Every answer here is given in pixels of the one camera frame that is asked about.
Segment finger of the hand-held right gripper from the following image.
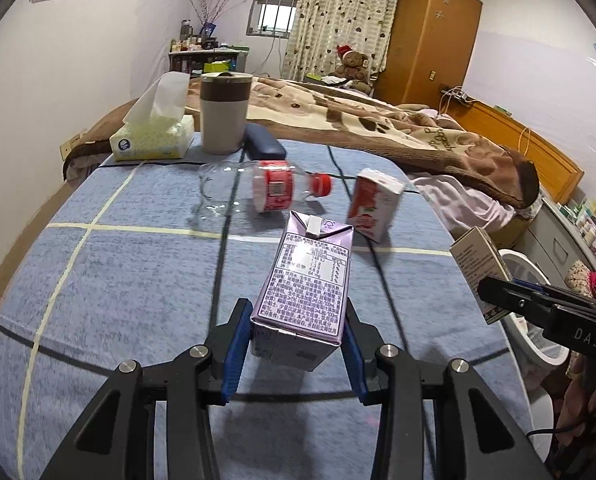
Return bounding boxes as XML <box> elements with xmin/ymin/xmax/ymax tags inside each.
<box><xmin>478</xmin><ymin>276</ymin><xmax>559</xmax><ymax>331</ymax></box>
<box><xmin>508</xmin><ymin>277</ymin><xmax>596</xmax><ymax>313</ymax></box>

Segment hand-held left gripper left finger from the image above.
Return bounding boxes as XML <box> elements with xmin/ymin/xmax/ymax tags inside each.
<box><xmin>38</xmin><ymin>297</ymin><xmax>253</xmax><ymax>480</ymax></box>

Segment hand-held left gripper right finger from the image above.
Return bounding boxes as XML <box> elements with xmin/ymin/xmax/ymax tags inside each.
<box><xmin>342</xmin><ymin>302</ymin><xmax>551</xmax><ymax>480</ymax></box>

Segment white trash bin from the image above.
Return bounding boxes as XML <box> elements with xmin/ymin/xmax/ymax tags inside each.
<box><xmin>498</xmin><ymin>249</ymin><xmax>571</xmax><ymax>461</ymax></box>

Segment white and beige small box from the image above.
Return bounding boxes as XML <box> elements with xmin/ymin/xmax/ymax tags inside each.
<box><xmin>449</xmin><ymin>226</ymin><xmax>514</xmax><ymax>325</ymax></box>

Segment purple milk carton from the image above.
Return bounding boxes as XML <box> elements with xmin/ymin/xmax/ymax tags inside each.
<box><xmin>250</xmin><ymin>210</ymin><xmax>355</xmax><ymax>373</ymax></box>

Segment person's right hand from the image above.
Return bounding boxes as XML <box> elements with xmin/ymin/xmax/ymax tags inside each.
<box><xmin>558</xmin><ymin>360</ymin><xmax>596</xmax><ymax>453</ymax></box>

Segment pink patterned cloth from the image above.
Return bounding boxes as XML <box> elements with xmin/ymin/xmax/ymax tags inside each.
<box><xmin>565</xmin><ymin>260</ymin><xmax>596</xmax><ymax>301</ymax></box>

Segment grey cabinet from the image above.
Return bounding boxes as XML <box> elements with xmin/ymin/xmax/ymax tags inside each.
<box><xmin>515</xmin><ymin>195</ymin><xmax>596</xmax><ymax>281</ymax></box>

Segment pink bedsheet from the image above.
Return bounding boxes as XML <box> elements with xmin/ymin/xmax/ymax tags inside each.
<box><xmin>410</xmin><ymin>105</ymin><xmax>516</xmax><ymax>241</ymax></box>

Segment blue checked tablecloth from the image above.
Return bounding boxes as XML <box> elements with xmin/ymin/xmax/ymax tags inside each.
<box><xmin>0</xmin><ymin>140</ymin><xmax>531</xmax><ymax>480</ymax></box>

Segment wooden headboard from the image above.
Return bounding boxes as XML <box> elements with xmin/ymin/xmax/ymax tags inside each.
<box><xmin>443</xmin><ymin>92</ymin><xmax>586</xmax><ymax>206</ymax></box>

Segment red and white carton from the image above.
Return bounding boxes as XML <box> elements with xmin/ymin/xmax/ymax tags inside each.
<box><xmin>347</xmin><ymin>169</ymin><xmax>406</xmax><ymax>243</ymax></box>

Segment clear bottle with red label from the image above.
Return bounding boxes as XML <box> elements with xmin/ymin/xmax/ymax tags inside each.
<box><xmin>198</xmin><ymin>159</ymin><xmax>335</xmax><ymax>218</ymax></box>

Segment brown printed blanket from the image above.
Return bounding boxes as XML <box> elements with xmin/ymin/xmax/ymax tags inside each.
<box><xmin>62</xmin><ymin>72</ymin><xmax>541</xmax><ymax>211</ymax></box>

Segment dark blue glasses case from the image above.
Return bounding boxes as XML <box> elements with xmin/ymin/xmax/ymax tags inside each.
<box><xmin>243</xmin><ymin>124</ymin><xmax>287</xmax><ymax>160</ymax></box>

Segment yellow tissue pack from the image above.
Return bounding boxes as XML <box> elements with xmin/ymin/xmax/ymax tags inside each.
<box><xmin>108</xmin><ymin>72</ymin><xmax>196</xmax><ymax>162</ymax></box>

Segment brown and white tumbler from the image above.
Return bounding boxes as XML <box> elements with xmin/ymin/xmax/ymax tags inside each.
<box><xmin>199</xmin><ymin>72</ymin><xmax>253</xmax><ymax>156</ymax></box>

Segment wooden wardrobe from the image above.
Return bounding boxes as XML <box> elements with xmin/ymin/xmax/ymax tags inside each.
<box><xmin>375</xmin><ymin>0</ymin><xmax>484</xmax><ymax>106</ymax></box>

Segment brown teddy bear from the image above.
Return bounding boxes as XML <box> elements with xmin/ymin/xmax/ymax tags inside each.
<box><xmin>334</xmin><ymin>44</ymin><xmax>373</xmax><ymax>93</ymax></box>

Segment white desk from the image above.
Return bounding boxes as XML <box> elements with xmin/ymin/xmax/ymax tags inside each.
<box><xmin>168</xmin><ymin>45</ymin><xmax>251</xmax><ymax>78</ymax></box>

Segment group of bottles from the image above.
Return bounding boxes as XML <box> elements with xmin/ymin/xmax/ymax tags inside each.
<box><xmin>178</xmin><ymin>19</ymin><xmax>219</xmax><ymax>52</ymax></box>

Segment heart patterned curtain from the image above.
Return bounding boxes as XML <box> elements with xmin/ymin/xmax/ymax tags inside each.
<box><xmin>283</xmin><ymin>0</ymin><xmax>403</xmax><ymax>83</ymax></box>

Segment barred window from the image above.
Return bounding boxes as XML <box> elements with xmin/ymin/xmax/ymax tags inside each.
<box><xmin>248</xmin><ymin>0</ymin><xmax>299</xmax><ymax>38</ymax></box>

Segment dried flower branches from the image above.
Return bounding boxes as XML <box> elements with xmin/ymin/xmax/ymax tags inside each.
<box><xmin>188</xmin><ymin>0</ymin><xmax>236</xmax><ymax>26</ymax></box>

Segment white chargers with cables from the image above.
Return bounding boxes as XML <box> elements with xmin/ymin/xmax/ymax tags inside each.
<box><xmin>440</xmin><ymin>85</ymin><xmax>476</xmax><ymax>106</ymax></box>

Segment wall socket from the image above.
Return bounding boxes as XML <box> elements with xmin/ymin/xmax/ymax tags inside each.
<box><xmin>59</xmin><ymin>130</ymin><xmax>88</xmax><ymax>161</ymax></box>

